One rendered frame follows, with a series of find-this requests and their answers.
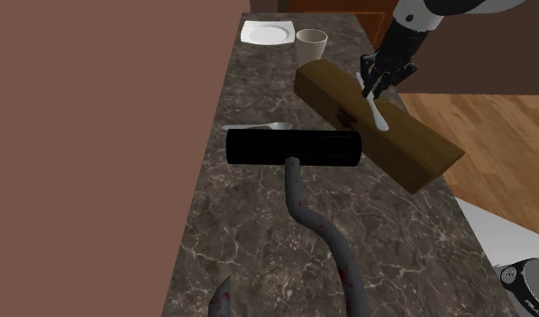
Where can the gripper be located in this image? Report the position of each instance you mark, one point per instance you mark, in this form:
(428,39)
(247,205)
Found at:
(401,41)

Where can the orange wooden cabinet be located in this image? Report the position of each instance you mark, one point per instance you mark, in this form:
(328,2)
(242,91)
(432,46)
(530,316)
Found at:
(374,24)

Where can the brown wooden box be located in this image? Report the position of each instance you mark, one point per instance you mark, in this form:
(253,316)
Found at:
(397,145)

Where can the beige cup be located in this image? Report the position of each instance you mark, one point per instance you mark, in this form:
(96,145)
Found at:
(311,46)

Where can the white square plate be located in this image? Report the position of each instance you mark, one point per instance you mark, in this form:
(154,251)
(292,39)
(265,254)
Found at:
(267,33)

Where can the silver metal spoon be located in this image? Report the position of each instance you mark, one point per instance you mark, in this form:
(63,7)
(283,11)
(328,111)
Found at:
(269,126)

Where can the grey pointed tool red stains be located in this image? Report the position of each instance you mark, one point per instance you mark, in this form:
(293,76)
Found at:
(221,300)

